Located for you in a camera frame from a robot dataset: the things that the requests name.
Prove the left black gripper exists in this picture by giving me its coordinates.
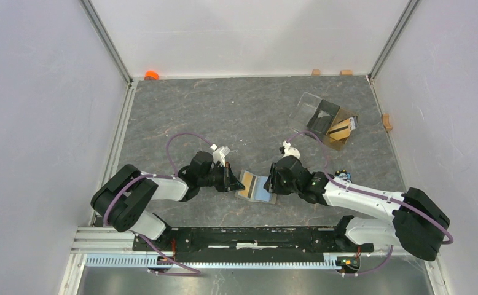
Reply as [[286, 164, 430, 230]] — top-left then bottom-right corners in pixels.
[[198, 162, 245, 192]]

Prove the olive card holder wallet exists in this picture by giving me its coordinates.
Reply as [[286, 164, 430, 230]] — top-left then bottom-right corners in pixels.
[[235, 175, 276, 204]]

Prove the gold credit card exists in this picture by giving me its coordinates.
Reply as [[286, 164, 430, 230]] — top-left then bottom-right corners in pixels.
[[235, 170, 257, 201]]

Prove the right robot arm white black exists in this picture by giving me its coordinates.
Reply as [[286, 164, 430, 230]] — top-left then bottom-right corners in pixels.
[[263, 156, 453, 261]]

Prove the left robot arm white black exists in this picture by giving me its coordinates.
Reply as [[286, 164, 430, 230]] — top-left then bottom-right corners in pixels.
[[90, 151, 245, 251]]

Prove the silver credit card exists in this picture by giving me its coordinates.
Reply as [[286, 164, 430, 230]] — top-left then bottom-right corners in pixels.
[[327, 117, 358, 142]]

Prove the black blue owl sticker toy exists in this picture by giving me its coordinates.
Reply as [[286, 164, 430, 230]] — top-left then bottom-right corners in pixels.
[[335, 170, 352, 183]]

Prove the clear three-compartment plastic box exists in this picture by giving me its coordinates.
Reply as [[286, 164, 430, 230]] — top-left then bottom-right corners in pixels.
[[288, 92, 358, 151]]

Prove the orange round cap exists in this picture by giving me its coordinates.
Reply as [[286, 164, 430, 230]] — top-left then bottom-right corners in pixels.
[[144, 71, 159, 81]]

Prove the wooden block middle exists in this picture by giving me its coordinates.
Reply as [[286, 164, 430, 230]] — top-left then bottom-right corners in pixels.
[[340, 69, 353, 76]]

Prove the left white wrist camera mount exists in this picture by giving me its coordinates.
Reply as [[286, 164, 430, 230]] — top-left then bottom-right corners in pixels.
[[210, 144, 230, 166]]

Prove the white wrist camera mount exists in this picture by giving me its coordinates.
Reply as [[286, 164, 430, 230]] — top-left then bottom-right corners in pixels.
[[280, 141, 300, 160], [210, 144, 230, 166]]

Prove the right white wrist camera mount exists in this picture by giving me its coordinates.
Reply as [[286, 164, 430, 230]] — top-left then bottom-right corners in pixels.
[[280, 141, 300, 160]]

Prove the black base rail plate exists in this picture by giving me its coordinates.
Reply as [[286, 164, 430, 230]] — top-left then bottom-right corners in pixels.
[[153, 226, 374, 263]]

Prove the wooden block right wall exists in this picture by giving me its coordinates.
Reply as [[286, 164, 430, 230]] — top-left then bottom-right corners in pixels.
[[382, 114, 393, 132]]

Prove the white slotted cable duct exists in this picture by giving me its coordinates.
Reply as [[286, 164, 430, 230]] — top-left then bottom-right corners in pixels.
[[85, 254, 341, 270]]

